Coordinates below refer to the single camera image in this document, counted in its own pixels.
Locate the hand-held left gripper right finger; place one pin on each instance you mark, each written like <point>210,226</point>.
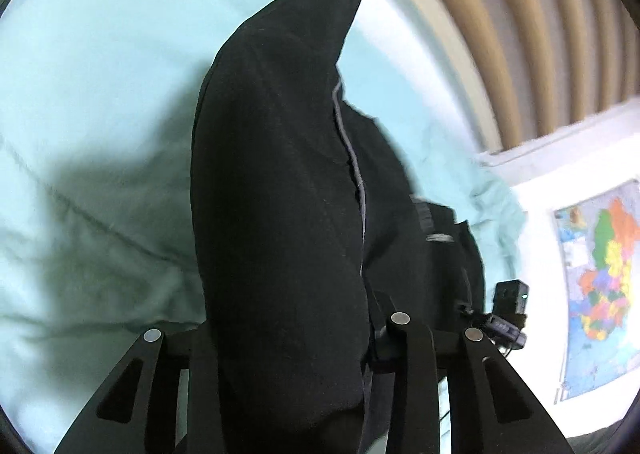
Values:
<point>382,345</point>

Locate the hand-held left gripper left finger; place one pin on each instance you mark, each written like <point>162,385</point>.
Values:
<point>200,364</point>

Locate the black jacket with grey stripe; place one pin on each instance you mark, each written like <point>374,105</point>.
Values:
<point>275,184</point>

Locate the wooden slatted headboard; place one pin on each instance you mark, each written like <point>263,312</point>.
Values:
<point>525,33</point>

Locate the light teal bed sheet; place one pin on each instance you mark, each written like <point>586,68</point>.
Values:
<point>100,83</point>

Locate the colourful wall map poster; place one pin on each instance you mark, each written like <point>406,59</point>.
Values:
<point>610,259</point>

